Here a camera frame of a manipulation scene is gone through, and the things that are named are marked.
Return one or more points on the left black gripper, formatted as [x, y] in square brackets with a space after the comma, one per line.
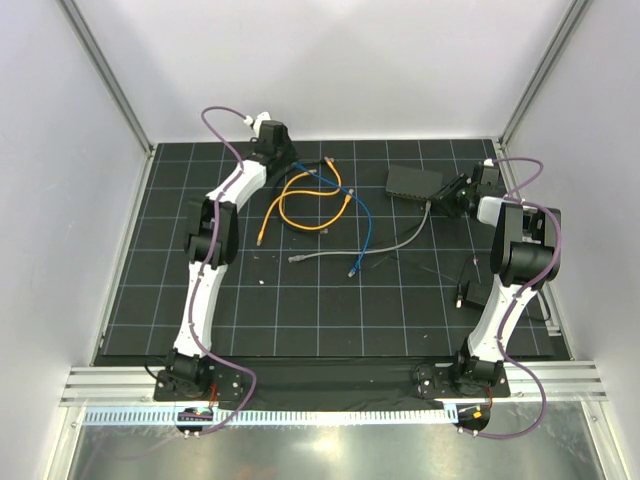
[291, 154]

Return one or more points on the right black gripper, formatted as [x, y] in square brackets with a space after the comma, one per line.
[445, 197]

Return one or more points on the black network switch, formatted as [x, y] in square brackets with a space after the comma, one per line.
[412, 183]

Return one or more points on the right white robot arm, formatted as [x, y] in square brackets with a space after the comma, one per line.
[525, 254]

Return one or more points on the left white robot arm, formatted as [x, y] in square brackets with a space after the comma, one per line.
[211, 243]

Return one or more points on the black power adapter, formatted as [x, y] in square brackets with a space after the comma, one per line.
[472, 294]

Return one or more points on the black grid mat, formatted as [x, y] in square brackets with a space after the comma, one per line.
[326, 262]

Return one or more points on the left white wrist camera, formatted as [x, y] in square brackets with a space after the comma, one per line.
[255, 123]

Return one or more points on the right aluminium frame post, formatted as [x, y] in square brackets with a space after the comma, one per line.
[569, 23]

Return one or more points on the aluminium frame post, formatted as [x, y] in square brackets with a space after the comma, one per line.
[569, 23]
[90, 45]

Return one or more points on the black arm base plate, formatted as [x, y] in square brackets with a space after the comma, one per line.
[352, 383]

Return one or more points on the left aluminium frame post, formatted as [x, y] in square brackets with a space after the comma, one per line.
[90, 45]

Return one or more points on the aluminium front rail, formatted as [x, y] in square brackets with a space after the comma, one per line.
[562, 381]

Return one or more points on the slotted cable duct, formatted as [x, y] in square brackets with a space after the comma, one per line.
[182, 416]

